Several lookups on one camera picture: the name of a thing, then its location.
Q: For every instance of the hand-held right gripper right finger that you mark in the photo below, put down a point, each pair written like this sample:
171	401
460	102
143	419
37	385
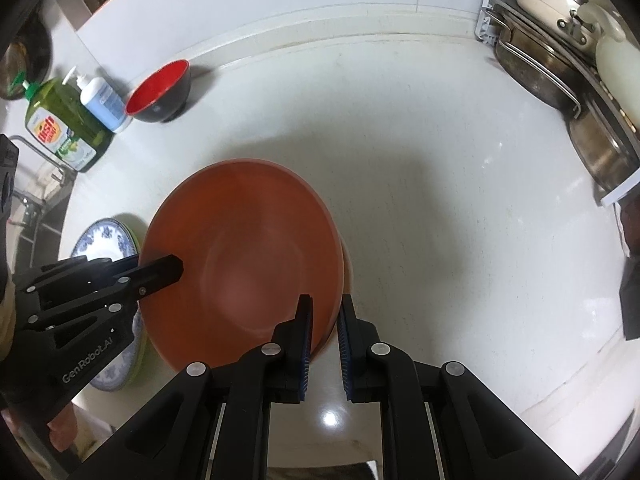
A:
345	352

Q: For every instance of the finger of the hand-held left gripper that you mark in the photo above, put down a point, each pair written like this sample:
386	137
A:
160	272

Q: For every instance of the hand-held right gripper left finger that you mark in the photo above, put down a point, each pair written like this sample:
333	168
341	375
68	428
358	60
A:
305	347

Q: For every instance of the blue floral plate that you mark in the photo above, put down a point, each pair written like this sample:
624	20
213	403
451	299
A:
100	242

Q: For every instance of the salmon bowl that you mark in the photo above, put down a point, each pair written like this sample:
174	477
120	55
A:
240	240
347	272

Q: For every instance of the person's left hand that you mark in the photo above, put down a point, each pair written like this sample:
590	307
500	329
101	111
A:
64	425

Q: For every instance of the steel sink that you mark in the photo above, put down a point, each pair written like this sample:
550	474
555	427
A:
45	220

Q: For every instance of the steel faucet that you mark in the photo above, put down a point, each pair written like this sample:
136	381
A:
35	149

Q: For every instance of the green dish soap bottle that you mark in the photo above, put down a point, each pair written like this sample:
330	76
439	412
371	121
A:
60	125

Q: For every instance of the white pump bottle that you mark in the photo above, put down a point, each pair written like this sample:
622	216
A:
102	102

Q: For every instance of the red and black bowl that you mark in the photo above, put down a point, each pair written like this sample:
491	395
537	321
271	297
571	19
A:
155	92

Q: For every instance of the dark frying pan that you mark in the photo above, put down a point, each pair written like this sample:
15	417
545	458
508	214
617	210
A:
30	55

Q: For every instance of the black box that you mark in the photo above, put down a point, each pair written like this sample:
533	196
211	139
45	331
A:
631	305

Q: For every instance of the shallow steel pan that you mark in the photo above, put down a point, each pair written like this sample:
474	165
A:
510	17

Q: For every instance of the white dish rack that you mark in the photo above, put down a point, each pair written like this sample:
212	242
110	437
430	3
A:
492	5

